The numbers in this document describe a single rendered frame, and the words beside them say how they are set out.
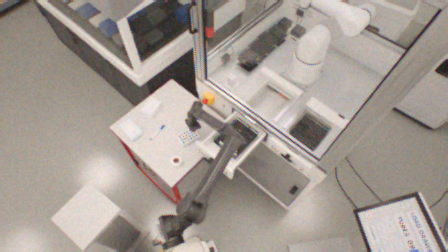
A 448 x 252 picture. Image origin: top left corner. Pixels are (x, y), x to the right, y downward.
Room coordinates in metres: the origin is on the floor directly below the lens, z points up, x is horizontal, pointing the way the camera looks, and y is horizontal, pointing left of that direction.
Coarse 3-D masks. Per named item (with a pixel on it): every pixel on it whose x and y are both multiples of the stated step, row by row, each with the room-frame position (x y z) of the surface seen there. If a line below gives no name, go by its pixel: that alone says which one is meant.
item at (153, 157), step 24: (168, 96) 1.20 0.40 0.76; (192, 96) 1.20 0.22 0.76; (120, 120) 0.98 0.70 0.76; (144, 120) 0.98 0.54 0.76; (168, 120) 0.99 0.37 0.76; (144, 144) 0.80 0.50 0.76; (168, 144) 0.81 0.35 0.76; (192, 144) 0.82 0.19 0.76; (144, 168) 0.84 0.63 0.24; (168, 168) 0.64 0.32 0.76; (192, 168) 0.66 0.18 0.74; (168, 192) 0.66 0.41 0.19
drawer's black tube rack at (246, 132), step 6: (234, 126) 0.89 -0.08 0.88; (240, 126) 0.90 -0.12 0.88; (246, 126) 0.89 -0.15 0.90; (240, 132) 0.84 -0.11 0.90; (246, 132) 0.84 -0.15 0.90; (252, 132) 0.85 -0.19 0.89; (258, 132) 0.85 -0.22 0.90; (216, 138) 0.79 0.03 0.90; (222, 138) 0.80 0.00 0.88; (246, 138) 0.82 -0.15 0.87; (252, 138) 0.81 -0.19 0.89; (216, 144) 0.77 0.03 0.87; (246, 144) 0.76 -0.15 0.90; (240, 150) 0.72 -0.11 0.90
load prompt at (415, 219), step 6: (414, 210) 0.33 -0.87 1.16; (408, 216) 0.31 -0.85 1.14; (414, 216) 0.30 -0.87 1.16; (420, 216) 0.30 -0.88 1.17; (414, 222) 0.28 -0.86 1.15; (420, 222) 0.28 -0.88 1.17; (414, 228) 0.25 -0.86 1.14; (420, 228) 0.25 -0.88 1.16; (426, 228) 0.25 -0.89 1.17; (420, 234) 0.23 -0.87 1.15; (426, 234) 0.23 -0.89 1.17; (420, 240) 0.21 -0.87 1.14; (426, 240) 0.20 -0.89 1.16; (426, 246) 0.18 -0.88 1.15; (432, 246) 0.18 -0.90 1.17
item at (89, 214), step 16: (80, 192) 0.46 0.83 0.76; (96, 192) 0.47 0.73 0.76; (64, 208) 0.36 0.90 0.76; (80, 208) 0.37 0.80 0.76; (96, 208) 0.37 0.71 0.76; (112, 208) 0.38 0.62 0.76; (64, 224) 0.27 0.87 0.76; (80, 224) 0.28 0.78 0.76; (96, 224) 0.28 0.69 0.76; (112, 224) 0.32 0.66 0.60; (128, 224) 0.36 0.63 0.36; (80, 240) 0.19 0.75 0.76; (96, 240) 0.22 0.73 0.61; (112, 240) 0.25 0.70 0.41; (128, 240) 0.29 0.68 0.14
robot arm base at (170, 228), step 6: (162, 216) 0.25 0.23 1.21; (168, 216) 0.26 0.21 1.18; (174, 216) 0.25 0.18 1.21; (162, 222) 0.22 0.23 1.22; (168, 222) 0.22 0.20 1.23; (174, 222) 0.22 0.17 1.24; (162, 228) 0.20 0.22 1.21; (168, 228) 0.20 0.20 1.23; (174, 228) 0.20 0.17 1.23; (180, 228) 0.20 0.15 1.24; (168, 234) 0.18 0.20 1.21; (174, 234) 0.18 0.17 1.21; (180, 234) 0.18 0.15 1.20; (168, 240) 0.16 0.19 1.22
